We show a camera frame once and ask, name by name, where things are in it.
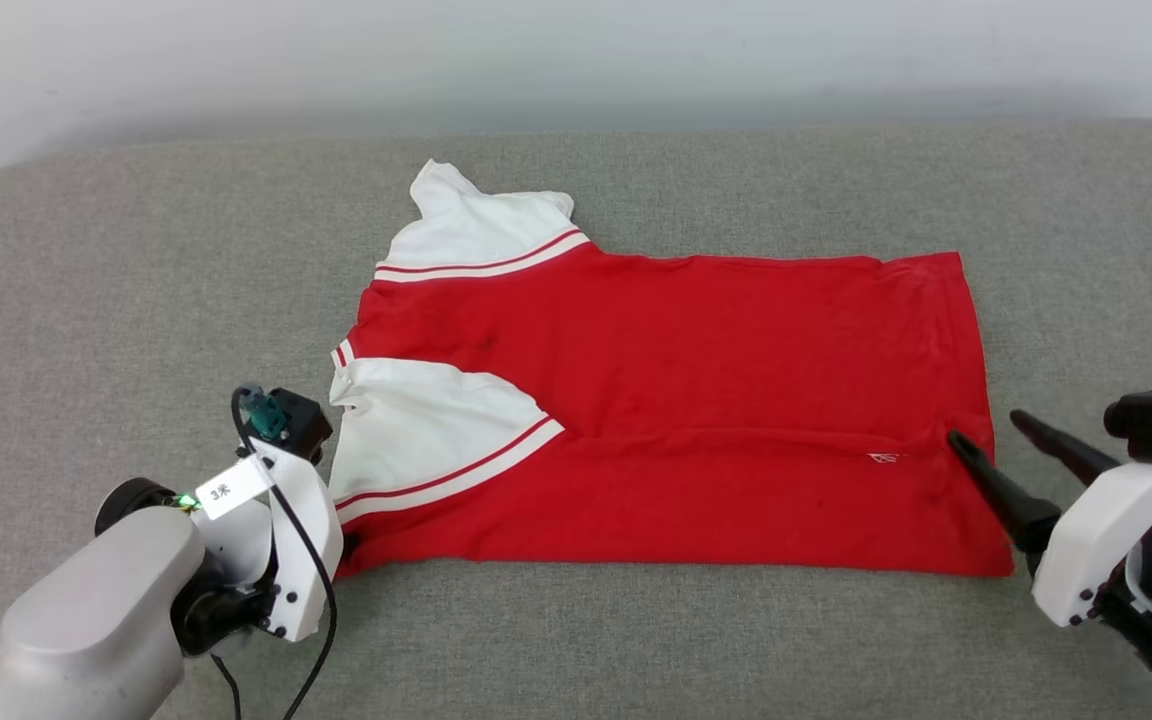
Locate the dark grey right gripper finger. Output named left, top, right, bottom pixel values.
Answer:
left=1010, top=408, right=1123, bottom=487
left=947, top=429, right=1063, bottom=554

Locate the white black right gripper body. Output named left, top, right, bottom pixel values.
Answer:
left=1031, top=460, right=1152, bottom=630

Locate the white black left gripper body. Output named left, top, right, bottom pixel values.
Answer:
left=94, top=439, right=346, bottom=644

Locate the red and white garment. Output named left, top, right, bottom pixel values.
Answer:
left=327, top=157, right=1016, bottom=580

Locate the white paper label tag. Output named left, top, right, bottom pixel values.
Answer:
left=195, top=457, right=273, bottom=522

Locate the grey fabric sofa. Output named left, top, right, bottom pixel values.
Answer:
left=0, top=120, right=1152, bottom=720

